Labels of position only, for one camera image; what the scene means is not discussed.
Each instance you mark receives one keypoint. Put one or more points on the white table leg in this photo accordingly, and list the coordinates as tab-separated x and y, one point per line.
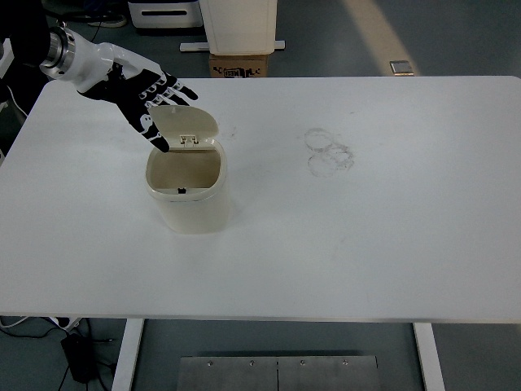
429	358
128	354

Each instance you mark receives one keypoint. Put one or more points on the white appliance with dark slot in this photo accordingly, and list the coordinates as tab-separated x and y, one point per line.
163	24

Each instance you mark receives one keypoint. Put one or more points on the black power adapter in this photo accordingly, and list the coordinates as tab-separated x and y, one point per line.
79	358

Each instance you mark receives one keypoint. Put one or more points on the person's foot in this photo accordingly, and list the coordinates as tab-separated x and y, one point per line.
108	22

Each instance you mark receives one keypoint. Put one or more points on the white power strip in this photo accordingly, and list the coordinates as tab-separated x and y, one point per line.
67	322

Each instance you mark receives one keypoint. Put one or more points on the white floor foot bar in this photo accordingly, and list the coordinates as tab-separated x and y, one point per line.
191	47

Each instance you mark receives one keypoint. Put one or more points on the small cream trash bin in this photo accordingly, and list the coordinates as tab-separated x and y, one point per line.
191	212

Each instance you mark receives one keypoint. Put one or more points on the large white plastic bin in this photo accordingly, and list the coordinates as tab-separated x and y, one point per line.
240	28

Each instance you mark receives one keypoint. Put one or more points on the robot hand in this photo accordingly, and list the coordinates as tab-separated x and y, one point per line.
122	77

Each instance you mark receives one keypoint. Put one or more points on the brown cardboard box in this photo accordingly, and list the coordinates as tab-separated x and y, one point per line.
238	65

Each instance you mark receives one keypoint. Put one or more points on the grey metal plate with screws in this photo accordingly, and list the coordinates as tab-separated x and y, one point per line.
277	374

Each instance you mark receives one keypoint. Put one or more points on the grey floor socket plate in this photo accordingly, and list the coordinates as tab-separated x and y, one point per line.
401	68

